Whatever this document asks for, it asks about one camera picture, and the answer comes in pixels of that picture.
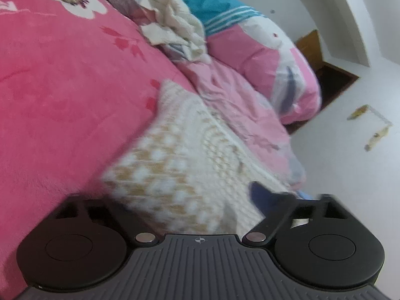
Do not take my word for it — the white knit garment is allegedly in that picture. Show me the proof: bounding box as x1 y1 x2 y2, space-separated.
139 0 207 61

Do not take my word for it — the dark wooden door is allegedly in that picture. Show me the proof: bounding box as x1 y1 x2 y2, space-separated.
286 29 360 136

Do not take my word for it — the white wall hook rail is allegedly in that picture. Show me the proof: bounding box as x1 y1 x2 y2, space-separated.
368 105 394 126

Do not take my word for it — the beige checked knit cardigan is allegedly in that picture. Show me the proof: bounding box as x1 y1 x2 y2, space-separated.
100 79 301 235

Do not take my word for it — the pink printed quilt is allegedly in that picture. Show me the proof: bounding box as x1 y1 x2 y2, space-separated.
103 0 322 185

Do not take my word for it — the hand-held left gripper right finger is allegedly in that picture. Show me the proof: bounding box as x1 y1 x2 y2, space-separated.
242 180 357 247

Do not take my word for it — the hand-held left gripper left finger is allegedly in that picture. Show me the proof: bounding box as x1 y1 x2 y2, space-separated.
51 194 159 247

